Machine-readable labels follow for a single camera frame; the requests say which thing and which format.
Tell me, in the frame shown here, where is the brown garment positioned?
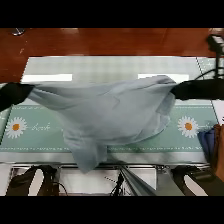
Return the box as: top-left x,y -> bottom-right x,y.
211,123 -> 224,183

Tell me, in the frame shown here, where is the blue garment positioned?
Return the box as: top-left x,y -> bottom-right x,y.
196,127 -> 218,165

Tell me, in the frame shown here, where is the silver frame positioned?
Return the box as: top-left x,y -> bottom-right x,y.
0,161 -> 224,197

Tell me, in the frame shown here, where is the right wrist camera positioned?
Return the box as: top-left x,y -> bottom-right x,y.
206,33 -> 224,80

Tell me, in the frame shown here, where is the black cable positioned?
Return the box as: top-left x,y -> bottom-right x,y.
194,67 -> 221,81
109,172 -> 126,197

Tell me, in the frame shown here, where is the light grey shirt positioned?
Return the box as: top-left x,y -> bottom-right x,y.
27,74 -> 178,175

